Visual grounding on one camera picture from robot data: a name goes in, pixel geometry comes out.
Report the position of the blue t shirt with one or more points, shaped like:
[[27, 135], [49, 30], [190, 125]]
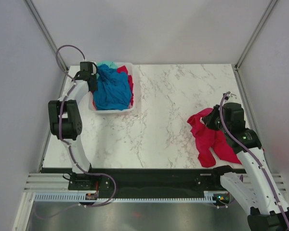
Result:
[[113, 91]]

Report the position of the aluminium frame post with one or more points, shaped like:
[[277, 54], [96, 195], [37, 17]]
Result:
[[39, 21], [260, 25]]

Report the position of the white plastic laundry basket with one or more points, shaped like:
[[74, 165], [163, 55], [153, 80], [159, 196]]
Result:
[[130, 68]]

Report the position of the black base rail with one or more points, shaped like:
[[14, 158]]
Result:
[[160, 182]]

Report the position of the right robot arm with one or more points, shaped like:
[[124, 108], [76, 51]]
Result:
[[264, 204]]

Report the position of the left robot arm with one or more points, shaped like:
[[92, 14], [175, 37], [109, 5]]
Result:
[[65, 120]]

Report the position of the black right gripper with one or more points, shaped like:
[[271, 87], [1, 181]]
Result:
[[208, 119]]

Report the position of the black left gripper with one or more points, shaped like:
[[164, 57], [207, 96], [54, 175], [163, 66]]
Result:
[[93, 88]]

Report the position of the teal t shirt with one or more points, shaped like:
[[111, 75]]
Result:
[[110, 64]]

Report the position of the left aluminium frame post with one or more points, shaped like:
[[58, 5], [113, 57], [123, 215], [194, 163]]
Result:
[[39, 21]]

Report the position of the red t shirt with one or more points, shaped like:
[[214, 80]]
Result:
[[123, 69], [209, 141]]

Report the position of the right aluminium frame post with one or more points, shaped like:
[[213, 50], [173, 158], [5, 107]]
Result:
[[260, 25]]

